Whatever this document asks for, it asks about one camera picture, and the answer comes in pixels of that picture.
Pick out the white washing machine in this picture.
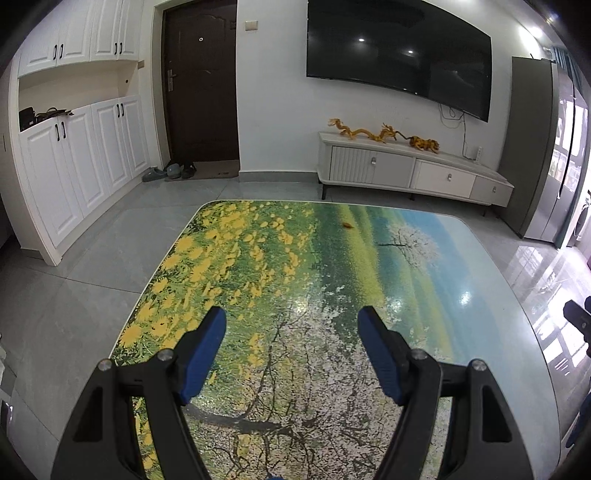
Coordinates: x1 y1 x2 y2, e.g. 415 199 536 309
565 187 591 248

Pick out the white television cabinet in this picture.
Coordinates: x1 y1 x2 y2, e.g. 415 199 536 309
317 131 515 216

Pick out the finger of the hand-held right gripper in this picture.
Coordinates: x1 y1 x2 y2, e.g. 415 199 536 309
562 299 591 358

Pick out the golden dragon figurine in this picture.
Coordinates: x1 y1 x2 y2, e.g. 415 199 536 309
328 118 410 145

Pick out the brown bag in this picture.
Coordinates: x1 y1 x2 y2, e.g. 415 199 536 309
36 107 75 122

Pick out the black wall television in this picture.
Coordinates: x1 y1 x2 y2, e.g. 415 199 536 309
306 0 493 123

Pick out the white wall cupboard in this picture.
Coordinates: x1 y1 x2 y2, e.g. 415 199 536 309
8 0 151 267

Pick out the black television cable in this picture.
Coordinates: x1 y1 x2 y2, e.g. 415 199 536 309
437 103 479 160

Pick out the dark brown door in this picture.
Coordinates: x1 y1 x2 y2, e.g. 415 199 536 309
161 0 241 165

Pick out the tall grey cabinet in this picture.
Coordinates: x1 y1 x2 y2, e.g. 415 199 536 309
498 55 560 239

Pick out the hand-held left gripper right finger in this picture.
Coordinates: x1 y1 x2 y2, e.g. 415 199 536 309
358 305 544 480

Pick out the brown doormat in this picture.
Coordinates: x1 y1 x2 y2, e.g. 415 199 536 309
188 159 241 179

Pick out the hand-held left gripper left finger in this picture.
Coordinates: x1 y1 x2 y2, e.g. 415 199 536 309
51 306 227 480

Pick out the golden tiger figurine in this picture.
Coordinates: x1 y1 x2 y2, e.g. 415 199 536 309
406 136 442 153

